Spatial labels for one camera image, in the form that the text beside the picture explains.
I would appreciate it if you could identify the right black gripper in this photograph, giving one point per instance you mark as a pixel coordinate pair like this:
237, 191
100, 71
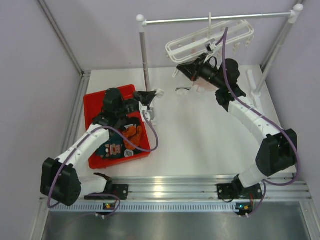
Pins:
193, 70

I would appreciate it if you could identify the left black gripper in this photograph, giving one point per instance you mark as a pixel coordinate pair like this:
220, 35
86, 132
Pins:
145, 97

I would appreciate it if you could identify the pink sock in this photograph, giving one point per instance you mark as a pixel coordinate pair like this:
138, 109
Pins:
202, 85

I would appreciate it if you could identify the white sock with stripes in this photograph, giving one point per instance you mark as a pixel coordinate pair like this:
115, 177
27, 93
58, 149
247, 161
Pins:
182, 91

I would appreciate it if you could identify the white plastic clip hanger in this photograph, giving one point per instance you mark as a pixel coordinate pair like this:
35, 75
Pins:
189, 47

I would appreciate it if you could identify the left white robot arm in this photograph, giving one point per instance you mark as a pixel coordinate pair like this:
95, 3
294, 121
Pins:
59, 178

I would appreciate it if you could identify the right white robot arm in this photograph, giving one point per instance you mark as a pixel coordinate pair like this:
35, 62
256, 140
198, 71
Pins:
278, 147

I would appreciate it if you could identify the orange sock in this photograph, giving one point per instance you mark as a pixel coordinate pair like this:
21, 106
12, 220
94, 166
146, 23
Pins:
133, 134

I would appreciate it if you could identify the red plastic tray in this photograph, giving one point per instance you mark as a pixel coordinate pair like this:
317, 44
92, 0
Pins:
135, 155

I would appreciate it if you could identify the dark green reindeer sock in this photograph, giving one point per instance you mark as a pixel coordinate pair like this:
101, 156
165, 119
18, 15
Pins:
112, 149

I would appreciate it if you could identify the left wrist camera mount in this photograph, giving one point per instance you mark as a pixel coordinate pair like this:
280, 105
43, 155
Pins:
147, 114

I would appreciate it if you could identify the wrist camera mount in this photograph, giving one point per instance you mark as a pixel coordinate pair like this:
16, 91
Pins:
211, 47
147, 114

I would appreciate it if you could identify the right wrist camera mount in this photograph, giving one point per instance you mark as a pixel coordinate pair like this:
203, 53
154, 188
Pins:
211, 47

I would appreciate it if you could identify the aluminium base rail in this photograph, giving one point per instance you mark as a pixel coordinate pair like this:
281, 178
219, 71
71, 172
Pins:
201, 188

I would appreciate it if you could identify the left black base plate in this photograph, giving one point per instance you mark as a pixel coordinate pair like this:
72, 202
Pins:
119, 190

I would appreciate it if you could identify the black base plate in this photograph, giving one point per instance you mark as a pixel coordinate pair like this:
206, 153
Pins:
119, 190
227, 192

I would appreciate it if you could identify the perforated cable duct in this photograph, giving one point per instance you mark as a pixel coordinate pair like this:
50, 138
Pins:
155, 207

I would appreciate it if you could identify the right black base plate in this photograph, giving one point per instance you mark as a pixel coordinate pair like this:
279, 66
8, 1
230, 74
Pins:
227, 192

